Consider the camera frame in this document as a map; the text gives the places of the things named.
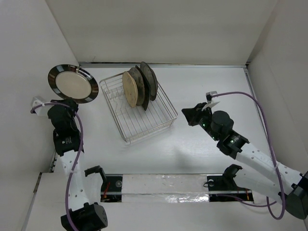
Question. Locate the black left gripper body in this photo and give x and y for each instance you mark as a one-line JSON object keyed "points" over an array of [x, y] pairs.
{"points": [[71, 113]]}

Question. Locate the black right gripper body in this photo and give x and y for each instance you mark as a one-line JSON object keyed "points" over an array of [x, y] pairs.
{"points": [[205, 121]]}

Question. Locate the cream plate glossy dark rim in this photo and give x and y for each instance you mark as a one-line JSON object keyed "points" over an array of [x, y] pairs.
{"points": [[70, 81]]}

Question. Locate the cream plate brown rim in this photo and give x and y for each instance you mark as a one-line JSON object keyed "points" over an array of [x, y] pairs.
{"points": [[151, 77]]}

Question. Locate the cream round bird plate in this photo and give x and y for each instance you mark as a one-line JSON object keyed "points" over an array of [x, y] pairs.
{"points": [[130, 89]]}

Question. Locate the grey round deer plate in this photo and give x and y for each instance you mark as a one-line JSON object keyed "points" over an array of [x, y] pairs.
{"points": [[136, 75]]}

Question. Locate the black square floral plate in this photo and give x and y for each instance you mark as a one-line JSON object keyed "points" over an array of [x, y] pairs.
{"points": [[147, 90]]}

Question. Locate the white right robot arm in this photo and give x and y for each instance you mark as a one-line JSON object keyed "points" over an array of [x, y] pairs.
{"points": [[284, 185]]}

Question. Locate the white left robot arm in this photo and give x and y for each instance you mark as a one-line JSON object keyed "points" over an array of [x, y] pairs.
{"points": [[83, 188]]}

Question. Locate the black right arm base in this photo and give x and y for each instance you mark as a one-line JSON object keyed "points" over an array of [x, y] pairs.
{"points": [[222, 188]]}

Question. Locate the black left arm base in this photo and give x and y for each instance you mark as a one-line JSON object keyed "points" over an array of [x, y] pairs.
{"points": [[111, 186]]}

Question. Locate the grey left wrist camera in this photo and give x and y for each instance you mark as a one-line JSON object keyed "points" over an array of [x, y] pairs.
{"points": [[39, 106]]}

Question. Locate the metal wire dish rack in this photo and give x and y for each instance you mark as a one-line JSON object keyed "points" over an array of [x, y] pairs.
{"points": [[136, 123]]}

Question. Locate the aluminium table edge rail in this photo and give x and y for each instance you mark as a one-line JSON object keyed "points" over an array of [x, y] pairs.
{"points": [[262, 118]]}

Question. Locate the aluminium front rail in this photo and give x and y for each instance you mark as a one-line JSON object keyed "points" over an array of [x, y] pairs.
{"points": [[164, 188]]}

